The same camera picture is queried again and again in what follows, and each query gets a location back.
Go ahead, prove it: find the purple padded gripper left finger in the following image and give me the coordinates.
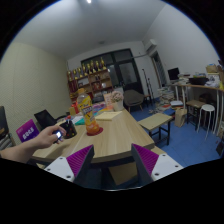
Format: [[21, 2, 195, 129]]
[[45, 145, 94, 186]]

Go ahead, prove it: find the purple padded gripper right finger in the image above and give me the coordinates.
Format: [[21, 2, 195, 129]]
[[131, 144, 182, 185]]

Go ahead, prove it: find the small lit handheld device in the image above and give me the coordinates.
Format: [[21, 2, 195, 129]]
[[55, 131, 62, 139]]

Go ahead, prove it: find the person's left forearm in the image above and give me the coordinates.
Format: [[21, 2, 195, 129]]
[[0, 139, 37, 163]]

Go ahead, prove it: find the person's left hand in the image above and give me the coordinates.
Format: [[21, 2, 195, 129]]
[[32, 125, 66, 149]]

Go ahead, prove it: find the black mug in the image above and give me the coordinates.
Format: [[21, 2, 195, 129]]
[[61, 120, 77, 139]]

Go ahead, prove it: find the low wooden bench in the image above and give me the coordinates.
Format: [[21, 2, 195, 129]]
[[139, 113, 172, 144]]

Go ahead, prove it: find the wooden table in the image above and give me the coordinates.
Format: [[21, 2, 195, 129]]
[[31, 107, 156, 188]]

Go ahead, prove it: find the red round coaster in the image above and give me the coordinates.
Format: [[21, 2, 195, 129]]
[[87, 127, 103, 136]]

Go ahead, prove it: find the black office chair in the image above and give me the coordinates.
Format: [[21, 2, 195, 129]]
[[35, 110, 64, 129]]

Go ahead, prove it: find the purple sign board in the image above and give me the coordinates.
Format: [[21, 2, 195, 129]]
[[16, 119, 39, 142]]

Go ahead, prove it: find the brown paper bag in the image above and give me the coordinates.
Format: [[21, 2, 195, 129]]
[[175, 108, 187, 127]]

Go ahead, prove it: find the wooden box on table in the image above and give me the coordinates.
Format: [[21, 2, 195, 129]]
[[96, 111, 121, 121]]

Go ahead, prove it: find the orange juice plastic bottle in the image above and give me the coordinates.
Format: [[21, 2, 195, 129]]
[[77, 88, 99, 133]]

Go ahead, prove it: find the grey armchair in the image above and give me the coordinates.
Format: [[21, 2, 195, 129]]
[[124, 90, 144, 111]]

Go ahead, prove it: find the stack of books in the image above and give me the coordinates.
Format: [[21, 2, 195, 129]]
[[156, 87, 174, 112]]

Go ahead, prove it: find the wooden stool under desk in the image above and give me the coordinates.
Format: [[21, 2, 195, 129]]
[[186, 100, 204, 127]]

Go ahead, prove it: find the microphone stand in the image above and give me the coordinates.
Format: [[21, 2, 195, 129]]
[[142, 69, 154, 106]]

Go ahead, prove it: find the flower pot with pink flowers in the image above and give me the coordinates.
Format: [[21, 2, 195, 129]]
[[111, 91, 124, 111]]

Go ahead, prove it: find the white round stool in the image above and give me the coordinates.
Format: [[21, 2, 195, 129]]
[[197, 104, 215, 137]]

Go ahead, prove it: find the wooden shelf with trophies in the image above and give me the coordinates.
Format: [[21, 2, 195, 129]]
[[67, 58, 113, 102]]

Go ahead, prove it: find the black computer monitor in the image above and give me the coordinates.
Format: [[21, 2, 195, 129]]
[[168, 67, 180, 82]]

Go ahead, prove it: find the black tray on desk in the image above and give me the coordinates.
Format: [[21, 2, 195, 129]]
[[189, 77, 209, 85]]

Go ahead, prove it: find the dark double door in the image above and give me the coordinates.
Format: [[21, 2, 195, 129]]
[[81, 49, 143, 93]]

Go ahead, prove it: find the cardboard box on desk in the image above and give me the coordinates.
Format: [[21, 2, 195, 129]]
[[206, 65, 218, 73]]

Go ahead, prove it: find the white air conditioner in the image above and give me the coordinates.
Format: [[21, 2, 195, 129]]
[[144, 39, 157, 53]]

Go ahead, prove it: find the long wall-side desk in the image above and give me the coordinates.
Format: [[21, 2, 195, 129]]
[[169, 83, 224, 134]]

